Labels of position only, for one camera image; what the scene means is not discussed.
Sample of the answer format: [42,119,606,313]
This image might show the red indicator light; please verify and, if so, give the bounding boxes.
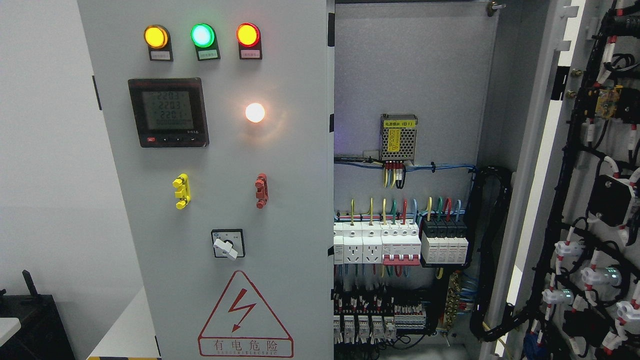
[236,22,263,60]

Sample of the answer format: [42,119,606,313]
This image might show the green indicator light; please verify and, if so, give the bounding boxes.
[190,23,221,61]

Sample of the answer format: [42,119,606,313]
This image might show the metal mesh power supply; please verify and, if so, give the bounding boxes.
[380,113,418,162]

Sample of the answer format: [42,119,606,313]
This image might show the red terminal post block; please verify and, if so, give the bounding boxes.
[254,173,269,209]

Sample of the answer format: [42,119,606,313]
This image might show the black digital power meter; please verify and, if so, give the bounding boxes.
[128,77,210,148]

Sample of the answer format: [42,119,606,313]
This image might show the yellow terminal post block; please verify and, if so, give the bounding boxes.
[173,173,192,210]

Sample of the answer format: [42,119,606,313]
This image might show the lower relay terminal row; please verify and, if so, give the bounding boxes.
[330,286,431,346]

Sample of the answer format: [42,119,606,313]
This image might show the white socket breaker row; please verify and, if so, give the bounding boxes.
[333,220,421,266]

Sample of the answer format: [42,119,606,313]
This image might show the black white surge protector modules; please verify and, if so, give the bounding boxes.
[420,218,469,267]

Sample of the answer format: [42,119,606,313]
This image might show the yellow indicator light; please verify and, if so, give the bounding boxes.
[143,24,173,62]

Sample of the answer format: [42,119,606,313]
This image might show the white glowing indicator light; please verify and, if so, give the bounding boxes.
[245,102,266,123]

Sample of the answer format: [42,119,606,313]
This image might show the black wrapped cable bundle right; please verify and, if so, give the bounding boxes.
[467,166,516,328]

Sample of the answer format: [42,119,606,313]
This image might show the red electric hazard warning sticker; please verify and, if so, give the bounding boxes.
[198,269,294,358]

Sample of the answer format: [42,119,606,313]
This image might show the brass ground terminal bar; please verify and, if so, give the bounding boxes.
[443,271,462,326]

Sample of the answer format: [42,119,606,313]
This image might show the white rotary selector switch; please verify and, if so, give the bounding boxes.
[211,228,246,260]

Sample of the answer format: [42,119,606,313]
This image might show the black box at left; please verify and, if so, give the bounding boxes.
[0,269,75,360]

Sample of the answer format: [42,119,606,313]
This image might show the grey cabinet door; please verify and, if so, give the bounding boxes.
[480,0,640,360]
[78,0,334,360]

